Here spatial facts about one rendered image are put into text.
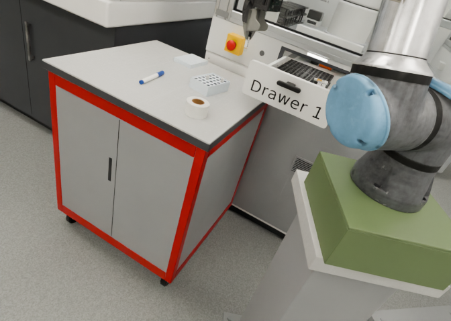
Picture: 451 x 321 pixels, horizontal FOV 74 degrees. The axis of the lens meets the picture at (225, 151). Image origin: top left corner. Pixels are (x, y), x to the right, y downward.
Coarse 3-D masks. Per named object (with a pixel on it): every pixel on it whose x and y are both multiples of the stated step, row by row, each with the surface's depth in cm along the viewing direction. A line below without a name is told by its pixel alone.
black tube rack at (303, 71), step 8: (288, 64) 110; (296, 64) 113; (304, 64) 116; (288, 72) 102; (296, 72) 105; (304, 72) 107; (312, 72) 110; (320, 72) 114; (312, 80) 102; (328, 80) 107
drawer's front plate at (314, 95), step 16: (256, 64) 92; (256, 80) 94; (272, 80) 92; (288, 80) 90; (304, 80) 89; (256, 96) 97; (272, 96) 94; (288, 96) 92; (304, 96) 90; (320, 96) 88; (288, 112) 94; (304, 112) 92; (320, 112) 90
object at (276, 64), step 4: (284, 56) 121; (288, 56) 123; (276, 60) 113; (280, 60) 114; (284, 60) 120; (288, 60) 123; (296, 60) 121; (268, 64) 106; (272, 64) 107; (276, 64) 111; (280, 64) 117; (308, 64) 120; (336, 76) 117; (332, 80) 118; (336, 80) 117; (332, 84) 119; (328, 88) 120
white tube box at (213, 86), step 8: (192, 80) 104; (200, 80) 105; (208, 80) 106; (216, 80) 108; (224, 80) 110; (192, 88) 105; (200, 88) 103; (208, 88) 101; (216, 88) 105; (224, 88) 109; (208, 96) 104
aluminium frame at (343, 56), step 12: (228, 0) 122; (216, 12) 126; (228, 12) 124; (240, 12) 123; (240, 24) 123; (276, 24) 119; (276, 36) 119; (288, 36) 118; (300, 36) 115; (312, 36) 115; (312, 48) 115; (324, 48) 113; (336, 48) 111; (336, 60) 113; (348, 60) 112
